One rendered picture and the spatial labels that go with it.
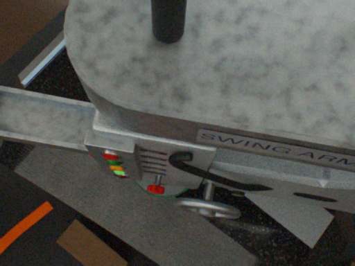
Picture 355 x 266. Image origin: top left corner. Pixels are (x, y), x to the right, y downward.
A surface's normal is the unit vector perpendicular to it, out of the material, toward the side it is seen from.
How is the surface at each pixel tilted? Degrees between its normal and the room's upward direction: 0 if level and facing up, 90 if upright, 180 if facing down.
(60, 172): 45
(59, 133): 2
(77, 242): 0
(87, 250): 0
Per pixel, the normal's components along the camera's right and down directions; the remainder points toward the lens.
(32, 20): 0.03, -0.26
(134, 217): -0.39, 0.37
